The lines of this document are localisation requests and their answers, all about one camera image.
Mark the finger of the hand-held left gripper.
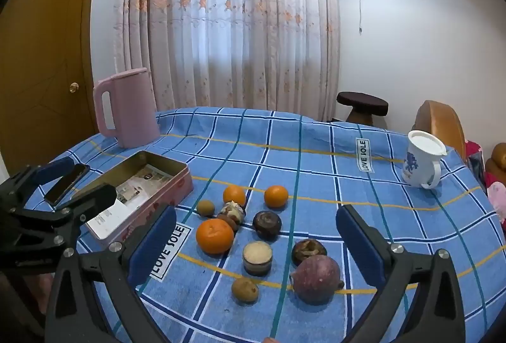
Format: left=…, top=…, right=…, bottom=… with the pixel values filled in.
left=4, top=159, right=77, bottom=207
left=12, top=185, right=118, bottom=254

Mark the small orange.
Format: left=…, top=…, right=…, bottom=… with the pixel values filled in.
left=222, top=185, right=247, bottom=208
left=263, top=185, right=289, bottom=209

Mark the blue checked tablecloth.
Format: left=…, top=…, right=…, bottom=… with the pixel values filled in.
left=37, top=106, right=506, bottom=343

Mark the dark round stool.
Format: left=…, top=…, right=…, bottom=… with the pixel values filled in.
left=336, top=91, right=390, bottom=127

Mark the printed paper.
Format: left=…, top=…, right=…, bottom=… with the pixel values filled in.
left=89, top=165, right=172, bottom=239

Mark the white cup with blue print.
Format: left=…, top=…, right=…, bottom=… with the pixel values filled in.
left=402, top=130, right=448, bottom=190

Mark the wooden chair back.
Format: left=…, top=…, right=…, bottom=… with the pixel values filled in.
left=413, top=100, right=468, bottom=162

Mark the dark mangosteen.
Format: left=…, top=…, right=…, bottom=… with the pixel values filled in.
left=291, top=239, right=328, bottom=266
left=252, top=210, right=283, bottom=241

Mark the pink tin box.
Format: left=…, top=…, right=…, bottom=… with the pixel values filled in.
left=73, top=151, right=194, bottom=246

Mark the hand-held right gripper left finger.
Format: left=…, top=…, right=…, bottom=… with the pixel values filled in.
left=45, top=204, right=178, bottom=343

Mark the purple passion fruit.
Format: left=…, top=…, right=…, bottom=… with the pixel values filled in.
left=289, top=255, right=344, bottom=305

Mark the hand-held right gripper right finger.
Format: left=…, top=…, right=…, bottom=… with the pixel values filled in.
left=336, top=204, right=467, bottom=343

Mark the pink patterned cloth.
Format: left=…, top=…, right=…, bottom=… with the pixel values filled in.
left=464, top=141, right=506, bottom=225

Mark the wooden door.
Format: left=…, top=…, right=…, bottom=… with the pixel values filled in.
left=0, top=0, right=103, bottom=178

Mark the brown rounded wooden furniture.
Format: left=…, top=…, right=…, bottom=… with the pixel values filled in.
left=485, top=143, right=506, bottom=185

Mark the small brown round fruit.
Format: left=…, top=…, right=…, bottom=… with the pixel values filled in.
left=196, top=199, right=216, bottom=217
left=231, top=277, right=260, bottom=304

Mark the large orange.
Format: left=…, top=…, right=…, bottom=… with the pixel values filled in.
left=196, top=218, right=235, bottom=254

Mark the pink floral curtain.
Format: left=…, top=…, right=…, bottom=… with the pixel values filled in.
left=113, top=0, right=341, bottom=122

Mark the small round beige-topped jar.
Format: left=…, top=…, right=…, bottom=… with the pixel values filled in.
left=242, top=241, right=274, bottom=276

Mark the pink plastic jug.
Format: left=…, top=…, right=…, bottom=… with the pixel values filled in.
left=93, top=67, right=161, bottom=149

